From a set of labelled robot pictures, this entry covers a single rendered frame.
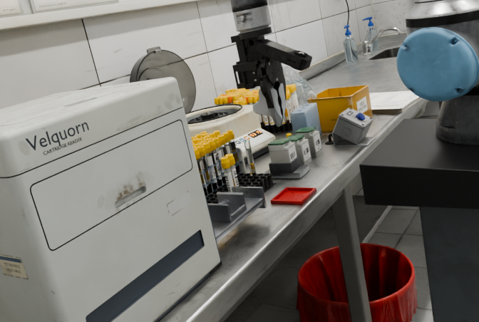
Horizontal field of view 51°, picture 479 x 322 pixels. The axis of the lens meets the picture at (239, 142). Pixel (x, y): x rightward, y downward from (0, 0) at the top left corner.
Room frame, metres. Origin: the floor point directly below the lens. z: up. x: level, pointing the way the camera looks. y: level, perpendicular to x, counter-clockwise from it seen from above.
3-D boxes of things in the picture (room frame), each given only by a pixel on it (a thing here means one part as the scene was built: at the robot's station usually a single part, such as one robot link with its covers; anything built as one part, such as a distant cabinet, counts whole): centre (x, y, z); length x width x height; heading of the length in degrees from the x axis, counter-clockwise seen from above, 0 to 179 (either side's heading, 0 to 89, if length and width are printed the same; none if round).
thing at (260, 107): (1.06, -0.07, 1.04); 0.06 x 0.03 x 0.09; 57
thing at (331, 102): (1.40, -0.30, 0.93); 0.13 x 0.13 x 0.10; 52
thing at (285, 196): (0.92, -0.08, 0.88); 0.07 x 0.07 x 0.01; 54
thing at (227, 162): (0.98, 0.03, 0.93); 0.17 x 0.09 x 0.11; 145
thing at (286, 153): (1.07, -0.09, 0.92); 0.05 x 0.04 x 0.06; 57
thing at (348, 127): (1.22, -0.27, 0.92); 0.13 x 0.07 x 0.08; 54
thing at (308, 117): (1.28, -0.18, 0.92); 0.10 x 0.07 x 0.10; 151
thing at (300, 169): (1.07, -0.09, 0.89); 0.09 x 0.05 x 0.04; 57
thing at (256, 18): (1.07, -0.08, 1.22); 0.08 x 0.08 x 0.05
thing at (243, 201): (0.79, 0.06, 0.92); 0.21 x 0.07 x 0.05; 144
